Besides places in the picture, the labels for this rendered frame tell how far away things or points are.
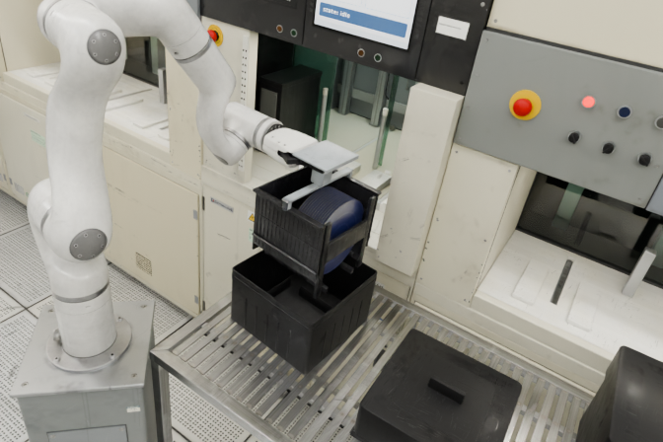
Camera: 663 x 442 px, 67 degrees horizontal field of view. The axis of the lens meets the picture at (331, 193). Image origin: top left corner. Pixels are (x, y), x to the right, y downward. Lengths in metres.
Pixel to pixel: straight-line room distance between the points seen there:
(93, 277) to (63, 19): 0.54
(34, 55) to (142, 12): 1.98
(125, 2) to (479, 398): 1.09
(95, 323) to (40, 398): 0.20
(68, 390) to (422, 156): 0.98
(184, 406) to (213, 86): 1.41
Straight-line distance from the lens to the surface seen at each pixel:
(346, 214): 1.18
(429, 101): 1.25
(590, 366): 1.52
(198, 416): 2.17
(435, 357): 1.29
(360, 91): 2.44
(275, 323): 1.28
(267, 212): 1.17
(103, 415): 1.41
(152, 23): 1.06
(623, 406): 1.18
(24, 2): 2.93
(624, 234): 1.80
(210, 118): 1.18
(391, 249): 1.46
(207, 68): 1.13
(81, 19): 0.96
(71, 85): 1.00
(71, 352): 1.38
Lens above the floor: 1.77
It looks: 30 degrees down
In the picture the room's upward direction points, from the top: 8 degrees clockwise
